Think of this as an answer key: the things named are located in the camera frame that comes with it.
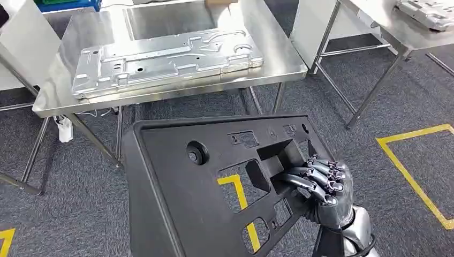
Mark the white cable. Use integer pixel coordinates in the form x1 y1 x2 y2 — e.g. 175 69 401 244
75 108 114 118

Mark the white power strip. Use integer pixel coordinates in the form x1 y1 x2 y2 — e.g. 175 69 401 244
54 115 74 143

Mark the pressed sheet metal panel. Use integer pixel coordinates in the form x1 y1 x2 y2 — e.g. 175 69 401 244
395 0 454 32
71 29 266 100

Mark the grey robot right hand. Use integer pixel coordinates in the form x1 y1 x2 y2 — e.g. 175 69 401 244
280 153 356 230

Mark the blue plastic crate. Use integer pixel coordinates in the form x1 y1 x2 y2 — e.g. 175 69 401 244
34 0 102 13

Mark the black plastic panel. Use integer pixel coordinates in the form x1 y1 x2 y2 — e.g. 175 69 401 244
122 113 336 257

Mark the steel work table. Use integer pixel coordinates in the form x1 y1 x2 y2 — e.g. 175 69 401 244
307 0 454 131
0 0 308 196

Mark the steel table leg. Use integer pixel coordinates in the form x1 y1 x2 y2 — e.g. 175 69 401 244
425 52 454 78

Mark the steel table frame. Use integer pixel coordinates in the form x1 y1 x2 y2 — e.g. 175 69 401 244
0 55 40 112

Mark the white board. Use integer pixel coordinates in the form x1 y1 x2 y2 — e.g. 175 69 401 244
0 0 62 92
290 0 342 71

